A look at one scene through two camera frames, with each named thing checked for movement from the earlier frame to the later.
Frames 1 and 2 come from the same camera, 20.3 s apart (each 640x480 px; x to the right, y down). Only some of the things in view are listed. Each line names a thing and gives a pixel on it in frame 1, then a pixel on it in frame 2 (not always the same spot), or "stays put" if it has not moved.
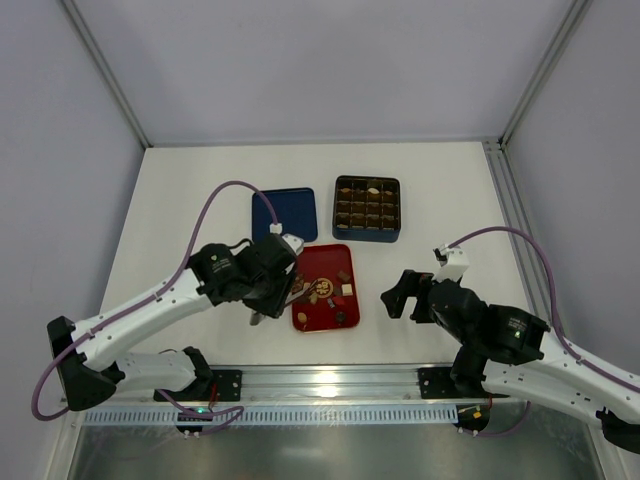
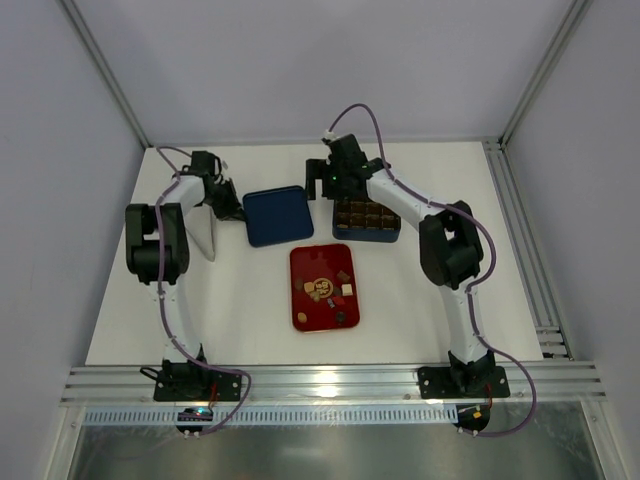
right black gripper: [420, 296] → [322, 176]
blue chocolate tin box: [366, 209] stays put
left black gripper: [275, 298] → [225, 198]
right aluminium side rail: [516, 220] stays put
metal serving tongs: [258, 316] → [201, 223]
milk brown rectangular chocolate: [345, 277] stays put
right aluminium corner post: [574, 17] stays put
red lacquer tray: [333, 305] stays put
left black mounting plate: [211, 386] stays put
